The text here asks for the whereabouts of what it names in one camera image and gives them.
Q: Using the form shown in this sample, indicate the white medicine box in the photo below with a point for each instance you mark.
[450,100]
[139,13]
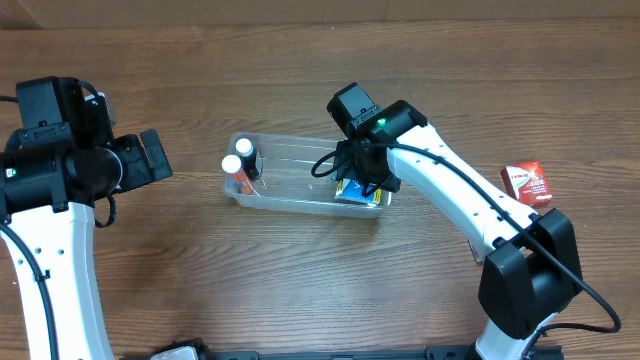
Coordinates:
[476,254]

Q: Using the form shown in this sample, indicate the black bottle white cap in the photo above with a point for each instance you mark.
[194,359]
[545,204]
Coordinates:
[250,158]

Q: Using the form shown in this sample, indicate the red medicine box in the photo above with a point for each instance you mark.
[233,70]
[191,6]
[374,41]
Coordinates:
[526,182]

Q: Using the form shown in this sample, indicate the blue yellow VapoDrops box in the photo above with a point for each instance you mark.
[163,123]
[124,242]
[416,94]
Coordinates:
[353,191]

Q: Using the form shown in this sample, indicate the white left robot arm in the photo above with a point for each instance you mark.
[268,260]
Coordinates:
[60,173]

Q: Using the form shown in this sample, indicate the clear plastic container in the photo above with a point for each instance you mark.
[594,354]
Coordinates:
[286,183]

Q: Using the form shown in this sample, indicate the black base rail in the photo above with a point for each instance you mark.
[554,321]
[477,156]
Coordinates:
[441,352]

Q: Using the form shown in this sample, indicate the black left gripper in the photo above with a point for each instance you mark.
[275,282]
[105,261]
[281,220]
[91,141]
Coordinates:
[138,161]

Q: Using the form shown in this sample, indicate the orange bottle white cap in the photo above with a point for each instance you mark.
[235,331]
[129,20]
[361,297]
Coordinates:
[232,166]

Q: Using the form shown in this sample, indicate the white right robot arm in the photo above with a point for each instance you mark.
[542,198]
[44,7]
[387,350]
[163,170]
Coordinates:
[530,261]

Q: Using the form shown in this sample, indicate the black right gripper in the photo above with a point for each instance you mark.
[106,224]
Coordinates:
[365,170]

